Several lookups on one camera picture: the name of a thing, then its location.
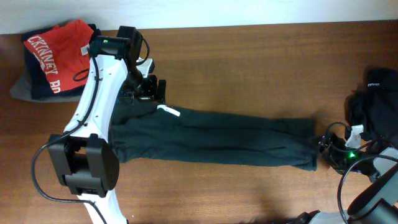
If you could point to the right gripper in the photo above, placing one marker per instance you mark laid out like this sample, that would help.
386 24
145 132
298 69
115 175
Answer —
339 144

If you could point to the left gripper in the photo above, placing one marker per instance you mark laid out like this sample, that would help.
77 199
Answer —
149 93

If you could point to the dark green t-shirt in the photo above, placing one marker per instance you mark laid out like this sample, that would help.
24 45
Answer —
153 131

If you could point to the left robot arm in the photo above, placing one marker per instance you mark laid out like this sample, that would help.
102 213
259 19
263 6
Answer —
82 157

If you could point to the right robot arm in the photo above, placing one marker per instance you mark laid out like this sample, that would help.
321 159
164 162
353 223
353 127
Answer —
376 204

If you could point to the black garment pile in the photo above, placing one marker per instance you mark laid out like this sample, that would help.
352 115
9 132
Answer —
374 105

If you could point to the folded red printed t-shirt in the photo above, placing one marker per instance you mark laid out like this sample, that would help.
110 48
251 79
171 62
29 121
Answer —
62 54

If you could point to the folded navy blue garment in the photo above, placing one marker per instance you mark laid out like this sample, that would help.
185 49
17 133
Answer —
41 89

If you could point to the folded grey garment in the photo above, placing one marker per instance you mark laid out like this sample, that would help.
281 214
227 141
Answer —
21 91

